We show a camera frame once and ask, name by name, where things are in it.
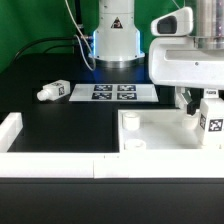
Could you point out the white U-shaped fence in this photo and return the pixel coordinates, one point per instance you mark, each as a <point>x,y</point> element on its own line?
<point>152,164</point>

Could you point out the green backdrop curtain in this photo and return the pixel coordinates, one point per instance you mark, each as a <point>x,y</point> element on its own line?
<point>24,21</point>

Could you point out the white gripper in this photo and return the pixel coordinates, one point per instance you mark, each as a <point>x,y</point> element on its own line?
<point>188,51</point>

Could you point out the white square table top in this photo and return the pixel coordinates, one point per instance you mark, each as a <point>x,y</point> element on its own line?
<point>167,129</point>

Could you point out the white marker sheet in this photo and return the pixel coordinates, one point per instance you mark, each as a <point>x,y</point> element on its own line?
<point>114,92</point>

